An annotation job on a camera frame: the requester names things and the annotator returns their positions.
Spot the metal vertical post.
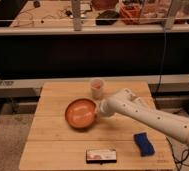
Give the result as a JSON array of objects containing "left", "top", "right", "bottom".
[{"left": 71, "top": 0, "right": 81, "bottom": 31}]

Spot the translucent plastic cup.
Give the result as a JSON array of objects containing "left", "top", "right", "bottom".
[{"left": 90, "top": 78, "right": 104, "bottom": 100}]

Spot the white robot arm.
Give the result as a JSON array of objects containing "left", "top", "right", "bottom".
[{"left": 96, "top": 88, "right": 189, "bottom": 146}]

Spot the orange ceramic bowl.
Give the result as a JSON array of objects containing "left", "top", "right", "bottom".
[{"left": 65, "top": 98, "right": 96, "bottom": 129}]

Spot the black rectangular box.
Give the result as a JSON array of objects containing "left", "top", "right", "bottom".
[{"left": 86, "top": 149, "right": 117, "bottom": 164}]

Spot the black hanging cable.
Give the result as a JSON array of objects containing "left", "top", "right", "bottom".
[{"left": 154, "top": 19, "right": 168, "bottom": 95}]

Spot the orange basket on bench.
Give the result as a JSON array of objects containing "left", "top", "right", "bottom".
[{"left": 120, "top": 5, "right": 140, "bottom": 25}]

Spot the black cloth on bench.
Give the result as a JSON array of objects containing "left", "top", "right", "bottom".
[{"left": 95, "top": 10, "right": 119, "bottom": 25}]

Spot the blue sponge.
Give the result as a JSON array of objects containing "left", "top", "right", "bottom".
[{"left": 134, "top": 132, "right": 155, "bottom": 157}]

